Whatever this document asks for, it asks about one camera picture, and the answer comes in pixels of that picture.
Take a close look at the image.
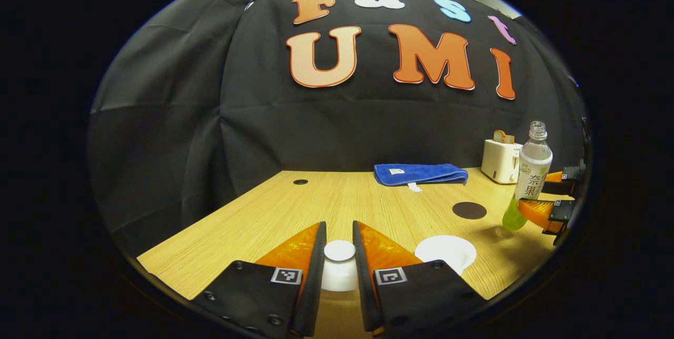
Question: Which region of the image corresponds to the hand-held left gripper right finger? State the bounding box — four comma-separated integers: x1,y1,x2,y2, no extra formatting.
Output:
352,221,488,338

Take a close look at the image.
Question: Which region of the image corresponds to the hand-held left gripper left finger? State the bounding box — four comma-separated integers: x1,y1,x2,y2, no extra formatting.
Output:
191,222,327,338

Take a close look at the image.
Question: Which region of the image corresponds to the clear water bottle green label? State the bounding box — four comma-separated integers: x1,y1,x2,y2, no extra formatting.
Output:
502,121,553,232

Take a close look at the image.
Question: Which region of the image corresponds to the white teacup lid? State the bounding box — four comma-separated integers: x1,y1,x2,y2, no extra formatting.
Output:
320,240,361,292

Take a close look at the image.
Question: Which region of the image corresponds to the dark round coaster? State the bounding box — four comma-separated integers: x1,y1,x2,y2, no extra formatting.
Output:
452,202,487,220

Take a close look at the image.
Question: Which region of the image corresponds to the white teacup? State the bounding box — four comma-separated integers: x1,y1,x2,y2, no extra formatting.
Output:
414,235,477,275

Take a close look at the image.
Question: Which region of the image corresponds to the white toaster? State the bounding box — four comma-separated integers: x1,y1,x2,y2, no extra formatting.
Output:
481,139,523,184

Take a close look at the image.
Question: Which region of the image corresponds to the blue towel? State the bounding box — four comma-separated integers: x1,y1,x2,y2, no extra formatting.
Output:
374,163,469,193

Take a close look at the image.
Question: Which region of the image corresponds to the black backdrop cloth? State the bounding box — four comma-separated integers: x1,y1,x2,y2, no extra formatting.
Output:
87,0,590,255

